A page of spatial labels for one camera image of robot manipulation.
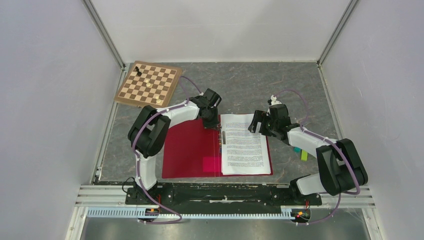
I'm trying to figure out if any printed text paper sheet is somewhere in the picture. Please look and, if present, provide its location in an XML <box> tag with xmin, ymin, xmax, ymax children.
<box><xmin>220</xmin><ymin>113</ymin><xmax>272</xmax><ymax>176</ymax></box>

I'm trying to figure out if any red clip file folder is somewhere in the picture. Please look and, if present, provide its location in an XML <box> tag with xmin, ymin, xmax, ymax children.
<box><xmin>161</xmin><ymin>113</ymin><xmax>275</xmax><ymax>179</ymax></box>

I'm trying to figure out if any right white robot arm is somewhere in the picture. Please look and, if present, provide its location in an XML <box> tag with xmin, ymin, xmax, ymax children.
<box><xmin>248</xmin><ymin>103</ymin><xmax>369</xmax><ymax>204</ymax></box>

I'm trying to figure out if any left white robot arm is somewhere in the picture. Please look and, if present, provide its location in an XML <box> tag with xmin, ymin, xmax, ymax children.
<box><xmin>127</xmin><ymin>88</ymin><xmax>222</xmax><ymax>204</ymax></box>

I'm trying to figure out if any silver folder clip mechanism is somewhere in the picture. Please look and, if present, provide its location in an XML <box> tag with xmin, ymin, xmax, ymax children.
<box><xmin>221</xmin><ymin>130</ymin><xmax>226</xmax><ymax>145</ymax></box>

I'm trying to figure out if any yellow marker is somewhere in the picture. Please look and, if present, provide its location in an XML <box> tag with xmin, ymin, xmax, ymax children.
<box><xmin>300</xmin><ymin>151</ymin><xmax>309</xmax><ymax>162</ymax></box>

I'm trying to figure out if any wooden chessboard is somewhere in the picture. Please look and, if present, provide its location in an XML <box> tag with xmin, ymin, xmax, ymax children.
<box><xmin>114</xmin><ymin>61</ymin><xmax>183</xmax><ymax>108</ymax></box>

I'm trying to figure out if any black chess piece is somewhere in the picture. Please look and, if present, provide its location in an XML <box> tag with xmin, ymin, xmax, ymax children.
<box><xmin>134</xmin><ymin>66</ymin><xmax>142</xmax><ymax>76</ymax></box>

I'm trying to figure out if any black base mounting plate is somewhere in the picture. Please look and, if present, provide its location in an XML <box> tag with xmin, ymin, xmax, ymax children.
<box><xmin>125</xmin><ymin>182</ymin><xmax>322</xmax><ymax>214</ymax></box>

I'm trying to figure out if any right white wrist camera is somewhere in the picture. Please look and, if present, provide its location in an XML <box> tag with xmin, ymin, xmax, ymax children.
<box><xmin>267</xmin><ymin>95</ymin><xmax>282</xmax><ymax>106</ymax></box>

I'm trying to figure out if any right aluminium frame post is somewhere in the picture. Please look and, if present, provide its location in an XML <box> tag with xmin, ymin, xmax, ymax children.
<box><xmin>316</xmin><ymin>0</ymin><xmax>360</xmax><ymax>69</ymax></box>

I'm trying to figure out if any aluminium frame post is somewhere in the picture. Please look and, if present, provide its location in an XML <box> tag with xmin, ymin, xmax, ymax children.
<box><xmin>82</xmin><ymin>0</ymin><xmax>126</xmax><ymax>70</ymax></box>
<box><xmin>316</xmin><ymin>0</ymin><xmax>360</xmax><ymax>69</ymax></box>

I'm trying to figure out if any left aluminium frame post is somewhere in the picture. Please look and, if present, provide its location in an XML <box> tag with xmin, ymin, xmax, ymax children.
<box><xmin>82</xmin><ymin>0</ymin><xmax>126</xmax><ymax>70</ymax></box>

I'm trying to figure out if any white slotted cable duct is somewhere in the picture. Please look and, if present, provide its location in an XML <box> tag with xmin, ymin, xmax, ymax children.
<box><xmin>86</xmin><ymin>207</ymin><xmax>295</xmax><ymax>220</ymax></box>

